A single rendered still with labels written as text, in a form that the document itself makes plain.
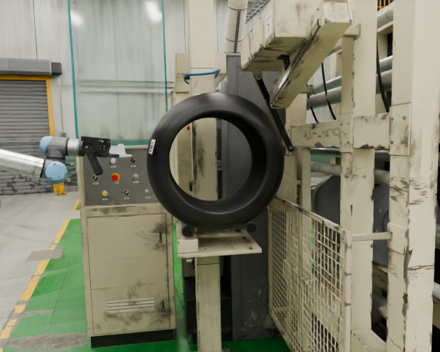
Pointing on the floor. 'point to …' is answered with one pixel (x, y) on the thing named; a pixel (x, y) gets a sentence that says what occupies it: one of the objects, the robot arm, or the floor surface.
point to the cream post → (204, 170)
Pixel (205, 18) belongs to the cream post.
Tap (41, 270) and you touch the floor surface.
